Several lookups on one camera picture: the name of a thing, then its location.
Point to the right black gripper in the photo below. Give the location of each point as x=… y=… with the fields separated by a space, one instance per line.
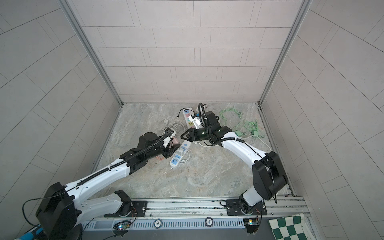
x=192 y=131

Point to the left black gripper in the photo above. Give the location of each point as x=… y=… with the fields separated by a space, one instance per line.
x=169 y=153

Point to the small blue-socket power strip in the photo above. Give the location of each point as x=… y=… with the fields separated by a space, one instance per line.
x=185 y=144

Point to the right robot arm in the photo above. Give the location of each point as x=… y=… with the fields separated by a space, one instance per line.
x=269 y=176

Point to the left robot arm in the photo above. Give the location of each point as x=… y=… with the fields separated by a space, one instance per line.
x=64 y=208

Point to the long multicolour power strip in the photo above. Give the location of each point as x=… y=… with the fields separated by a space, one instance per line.
x=187 y=112

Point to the green white checkerboard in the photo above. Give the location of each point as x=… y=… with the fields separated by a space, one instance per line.
x=291 y=228

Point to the pink charger with cable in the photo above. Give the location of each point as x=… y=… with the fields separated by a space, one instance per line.
x=166 y=152

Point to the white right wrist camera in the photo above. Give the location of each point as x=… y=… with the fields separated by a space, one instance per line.
x=196 y=122

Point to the green charger with cable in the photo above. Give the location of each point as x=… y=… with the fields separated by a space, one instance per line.
x=245 y=129

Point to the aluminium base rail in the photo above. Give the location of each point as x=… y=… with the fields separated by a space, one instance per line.
x=190 y=214

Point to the blue handled tool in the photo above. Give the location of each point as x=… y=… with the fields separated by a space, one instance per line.
x=31 y=235

